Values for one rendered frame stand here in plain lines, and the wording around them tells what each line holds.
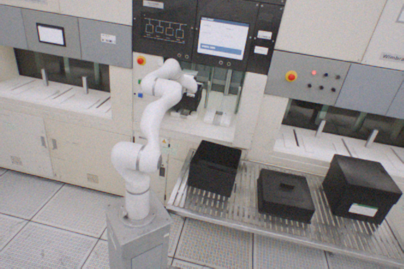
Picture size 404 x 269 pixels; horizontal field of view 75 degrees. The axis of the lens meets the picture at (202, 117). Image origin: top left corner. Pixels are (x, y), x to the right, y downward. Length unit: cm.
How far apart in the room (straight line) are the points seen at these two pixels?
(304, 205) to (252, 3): 115
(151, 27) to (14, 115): 145
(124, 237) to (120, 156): 41
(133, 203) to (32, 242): 127
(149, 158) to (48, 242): 145
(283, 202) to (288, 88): 68
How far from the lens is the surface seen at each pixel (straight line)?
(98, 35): 190
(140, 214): 143
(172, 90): 133
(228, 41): 165
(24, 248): 249
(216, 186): 160
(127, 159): 121
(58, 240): 246
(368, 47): 176
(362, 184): 170
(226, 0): 162
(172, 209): 152
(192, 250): 231
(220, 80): 266
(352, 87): 180
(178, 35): 170
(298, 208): 159
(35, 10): 215
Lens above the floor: 189
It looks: 28 degrees down
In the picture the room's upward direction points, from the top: 8 degrees clockwise
